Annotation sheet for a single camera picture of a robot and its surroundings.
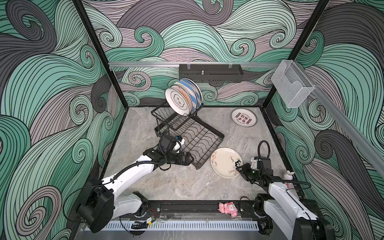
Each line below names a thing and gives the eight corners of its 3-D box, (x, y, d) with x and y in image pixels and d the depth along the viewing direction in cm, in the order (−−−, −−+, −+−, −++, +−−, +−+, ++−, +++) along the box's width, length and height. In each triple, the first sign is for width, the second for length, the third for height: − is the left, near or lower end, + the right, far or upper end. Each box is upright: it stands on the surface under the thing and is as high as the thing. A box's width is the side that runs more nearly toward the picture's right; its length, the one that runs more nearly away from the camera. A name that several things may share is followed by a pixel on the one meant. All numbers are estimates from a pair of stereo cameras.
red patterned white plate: (234, 127, 110) (234, 125, 108) (229, 109, 122) (230, 108, 120) (258, 127, 110) (259, 125, 108) (252, 109, 122) (252, 108, 120)
